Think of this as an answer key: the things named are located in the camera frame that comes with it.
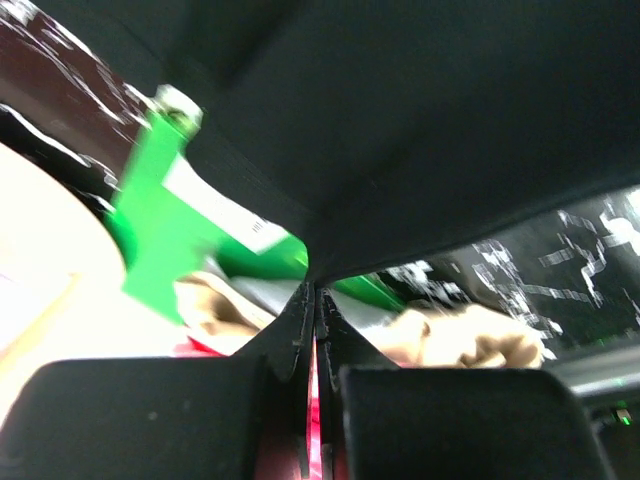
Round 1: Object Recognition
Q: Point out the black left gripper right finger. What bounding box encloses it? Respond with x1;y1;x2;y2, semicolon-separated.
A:
315;289;614;479

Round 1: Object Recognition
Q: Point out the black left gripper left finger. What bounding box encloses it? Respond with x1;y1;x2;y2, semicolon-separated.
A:
1;282;315;479

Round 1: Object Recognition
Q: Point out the black t shirt flower print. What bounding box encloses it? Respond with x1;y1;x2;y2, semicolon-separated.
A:
34;0;640;289

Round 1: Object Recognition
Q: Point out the magenta red t shirt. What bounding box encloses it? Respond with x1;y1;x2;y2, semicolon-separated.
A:
173;335;336;480

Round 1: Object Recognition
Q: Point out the beige t shirt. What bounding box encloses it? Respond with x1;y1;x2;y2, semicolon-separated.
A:
174;271;544;368

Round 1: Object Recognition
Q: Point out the green plastic folder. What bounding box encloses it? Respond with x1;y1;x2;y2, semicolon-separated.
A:
107;107;406;326

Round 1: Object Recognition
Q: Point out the pink three-tier shelf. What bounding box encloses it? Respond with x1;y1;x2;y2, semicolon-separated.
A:
0;142;129;361

